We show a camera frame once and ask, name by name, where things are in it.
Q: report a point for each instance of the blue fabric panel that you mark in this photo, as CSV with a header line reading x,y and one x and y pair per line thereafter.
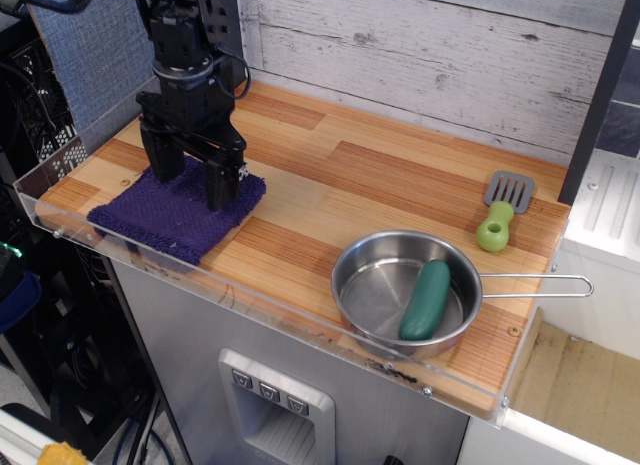
x,y
102,58

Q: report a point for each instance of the dark grey right post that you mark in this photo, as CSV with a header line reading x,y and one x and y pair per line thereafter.
x,y
616,57

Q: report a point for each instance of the green toy cucumber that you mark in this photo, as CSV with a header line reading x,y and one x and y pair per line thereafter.
x,y
427,302

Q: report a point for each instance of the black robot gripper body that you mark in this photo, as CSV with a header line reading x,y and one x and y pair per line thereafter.
x,y
194,111

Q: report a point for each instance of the small steel frying pan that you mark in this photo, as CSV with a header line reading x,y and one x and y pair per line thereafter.
x,y
373,279

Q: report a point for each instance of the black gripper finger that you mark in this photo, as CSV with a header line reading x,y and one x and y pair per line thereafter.
x,y
165,157
222,183

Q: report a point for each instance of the grey spatula green handle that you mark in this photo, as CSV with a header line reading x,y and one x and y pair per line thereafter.
x,y
508,194

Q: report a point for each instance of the purple terry cloth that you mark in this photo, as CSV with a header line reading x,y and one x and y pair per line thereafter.
x,y
173,218

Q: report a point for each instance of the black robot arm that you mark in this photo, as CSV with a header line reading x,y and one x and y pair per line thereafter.
x,y
179,61

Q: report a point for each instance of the clear acrylic counter guard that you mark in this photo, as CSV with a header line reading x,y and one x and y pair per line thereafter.
x,y
333,174

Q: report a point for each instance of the white toy sink unit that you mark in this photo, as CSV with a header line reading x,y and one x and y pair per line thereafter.
x,y
577,397

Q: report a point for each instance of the silver toy fridge dispenser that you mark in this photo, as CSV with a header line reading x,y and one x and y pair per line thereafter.
x,y
277,418

